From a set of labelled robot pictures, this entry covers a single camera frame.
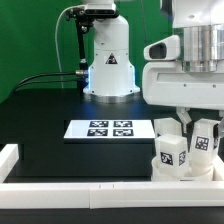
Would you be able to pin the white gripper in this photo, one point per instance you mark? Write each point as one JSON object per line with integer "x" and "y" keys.
{"x": 165, "y": 83}

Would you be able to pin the white round stool seat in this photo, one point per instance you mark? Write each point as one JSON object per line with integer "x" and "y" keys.
{"x": 193, "y": 174}

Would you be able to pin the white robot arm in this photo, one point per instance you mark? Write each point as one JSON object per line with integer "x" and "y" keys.
{"x": 184, "y": 70}

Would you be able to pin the white marker sheet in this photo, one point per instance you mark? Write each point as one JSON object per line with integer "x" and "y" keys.
{"x": 109, "y": 130}

